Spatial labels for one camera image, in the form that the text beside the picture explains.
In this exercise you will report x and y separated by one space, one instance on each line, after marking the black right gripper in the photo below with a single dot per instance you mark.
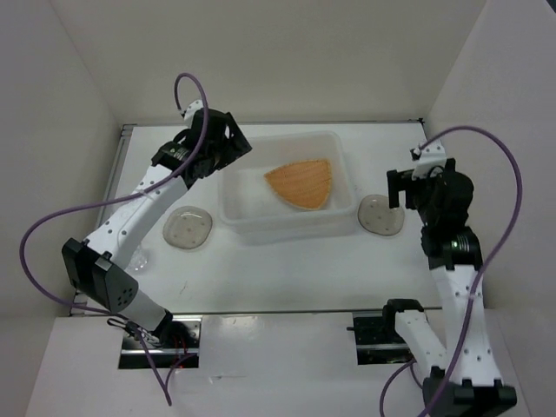
406 180

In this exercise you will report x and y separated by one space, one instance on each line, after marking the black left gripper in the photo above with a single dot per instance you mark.
237 146

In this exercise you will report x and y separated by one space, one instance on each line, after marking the woven bamboo fan tray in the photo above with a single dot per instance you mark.
304 184

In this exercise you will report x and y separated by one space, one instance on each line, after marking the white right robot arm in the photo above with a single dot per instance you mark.
460 374

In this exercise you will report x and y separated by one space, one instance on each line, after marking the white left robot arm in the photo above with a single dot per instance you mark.
97 265

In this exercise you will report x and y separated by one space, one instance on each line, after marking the translucent plastic bin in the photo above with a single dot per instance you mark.
249 207

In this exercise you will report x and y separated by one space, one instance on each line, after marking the clear glass cup front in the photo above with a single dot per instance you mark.
139 260

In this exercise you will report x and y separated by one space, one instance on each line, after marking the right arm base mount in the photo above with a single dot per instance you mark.
374 344

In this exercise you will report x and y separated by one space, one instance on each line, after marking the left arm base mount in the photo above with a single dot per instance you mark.
181 352

